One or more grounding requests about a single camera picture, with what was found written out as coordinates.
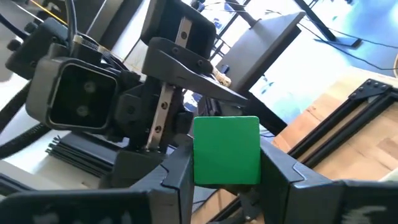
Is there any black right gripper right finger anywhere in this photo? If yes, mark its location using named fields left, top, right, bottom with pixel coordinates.
left=259, top=138, right=345, bottom=224

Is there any black braided cable sleeve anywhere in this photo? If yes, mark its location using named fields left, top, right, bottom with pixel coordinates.
left=0, top=80, right=53, bottom=160

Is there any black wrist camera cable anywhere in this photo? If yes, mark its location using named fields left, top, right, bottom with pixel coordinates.
left=63, top=0, right=79, bottom=47

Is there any white printed can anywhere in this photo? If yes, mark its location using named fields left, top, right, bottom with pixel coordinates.
left=212, top=66, right=233, bottom=88

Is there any black desk leg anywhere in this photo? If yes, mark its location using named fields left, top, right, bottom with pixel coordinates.
left=293, top=0, right=363, bottom=49

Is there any green wooden cube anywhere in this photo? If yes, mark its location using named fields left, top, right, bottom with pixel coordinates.
left=192, top=115, right=262, bottom=187

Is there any black aluminium table frame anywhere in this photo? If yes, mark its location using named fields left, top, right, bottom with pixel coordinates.
left=191, top=78, right=398, bottom=224

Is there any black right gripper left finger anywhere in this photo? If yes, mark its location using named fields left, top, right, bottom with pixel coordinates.
left=129, top=143, right=196, bottom=224

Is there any black finned heatsink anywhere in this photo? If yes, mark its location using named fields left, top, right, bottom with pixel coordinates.
left=45, top=133, right=121, bottom=179

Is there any gray desk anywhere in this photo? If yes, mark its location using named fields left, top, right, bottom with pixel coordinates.
left=216, top=11, right=307, bottom=94

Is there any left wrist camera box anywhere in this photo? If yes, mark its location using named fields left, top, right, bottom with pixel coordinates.
left=24, top=55, right=121, bottom=135

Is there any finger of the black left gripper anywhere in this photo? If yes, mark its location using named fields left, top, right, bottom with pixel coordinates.
left=141, top=36, right=249, bottom=106
left=107, top=149, right=175, bottom=190

